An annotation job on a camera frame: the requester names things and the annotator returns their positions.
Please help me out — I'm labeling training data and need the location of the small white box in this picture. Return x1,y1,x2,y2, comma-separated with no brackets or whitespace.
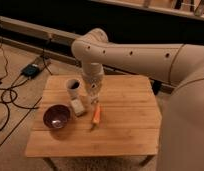
71,99,86,117

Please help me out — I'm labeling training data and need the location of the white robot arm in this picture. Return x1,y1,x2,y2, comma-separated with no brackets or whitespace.
71,28,204,171

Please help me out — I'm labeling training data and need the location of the black power adapter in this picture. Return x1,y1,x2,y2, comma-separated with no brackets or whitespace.
21,64,40,78

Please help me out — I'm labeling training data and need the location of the black floor cable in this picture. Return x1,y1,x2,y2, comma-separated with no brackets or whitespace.
0,36,53,153

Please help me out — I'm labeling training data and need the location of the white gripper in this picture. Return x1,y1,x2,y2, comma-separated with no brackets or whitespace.
82,63,104,98

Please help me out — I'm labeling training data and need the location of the orange carrot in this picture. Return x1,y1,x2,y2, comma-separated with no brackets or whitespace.
91,103,101,129

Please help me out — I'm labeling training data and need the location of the wooden table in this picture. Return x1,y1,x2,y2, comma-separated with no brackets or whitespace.
25,75,161,157

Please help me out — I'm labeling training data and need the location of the small clear plastic bottle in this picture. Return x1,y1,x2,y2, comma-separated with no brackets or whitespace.
89,84,98,104

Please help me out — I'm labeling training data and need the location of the dark purple ceramic bowl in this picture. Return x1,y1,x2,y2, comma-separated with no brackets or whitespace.
43,105,70,129

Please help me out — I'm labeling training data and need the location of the white mug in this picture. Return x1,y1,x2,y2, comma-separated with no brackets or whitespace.
66,79,80,99

